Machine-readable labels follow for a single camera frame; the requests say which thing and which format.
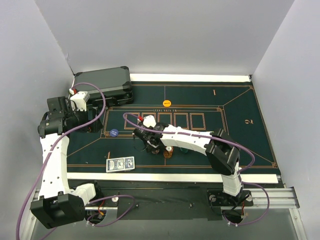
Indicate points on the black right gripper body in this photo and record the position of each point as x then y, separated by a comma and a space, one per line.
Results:
144, 136

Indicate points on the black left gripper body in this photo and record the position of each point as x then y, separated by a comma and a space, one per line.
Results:
92, 117

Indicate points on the orange red chip stack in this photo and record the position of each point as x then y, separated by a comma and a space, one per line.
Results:
168, 152

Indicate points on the white blue chip stack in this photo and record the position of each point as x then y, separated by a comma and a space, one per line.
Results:
155, 151

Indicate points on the green blue chip stack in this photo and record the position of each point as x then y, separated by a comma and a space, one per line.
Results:
184, 150

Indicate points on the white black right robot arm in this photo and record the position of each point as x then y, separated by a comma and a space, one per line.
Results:
215, 145

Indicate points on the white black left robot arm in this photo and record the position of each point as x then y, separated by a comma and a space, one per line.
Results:
57, 203

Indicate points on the blue blind button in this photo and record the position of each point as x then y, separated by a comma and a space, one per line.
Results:
113, 133

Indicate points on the blue playing card deck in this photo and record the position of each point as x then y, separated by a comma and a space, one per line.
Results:
121, 164

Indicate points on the black aluminium poker case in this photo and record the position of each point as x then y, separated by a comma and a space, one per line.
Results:
115, 84

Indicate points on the orange dealer button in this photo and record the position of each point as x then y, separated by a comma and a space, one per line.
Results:
167, 103

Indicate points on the dark green poker mat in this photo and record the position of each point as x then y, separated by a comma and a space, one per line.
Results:
195, 107

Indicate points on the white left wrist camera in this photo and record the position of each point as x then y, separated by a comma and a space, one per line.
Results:
79, 101

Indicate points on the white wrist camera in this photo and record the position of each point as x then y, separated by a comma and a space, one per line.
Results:
79, 101
149, 121

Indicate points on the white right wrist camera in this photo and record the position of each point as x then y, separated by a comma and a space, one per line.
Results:
149, 121

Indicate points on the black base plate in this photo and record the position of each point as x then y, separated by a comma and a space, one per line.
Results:
171, 200

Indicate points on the aluminium mounting rail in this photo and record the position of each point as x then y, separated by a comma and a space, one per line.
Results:
273, 216

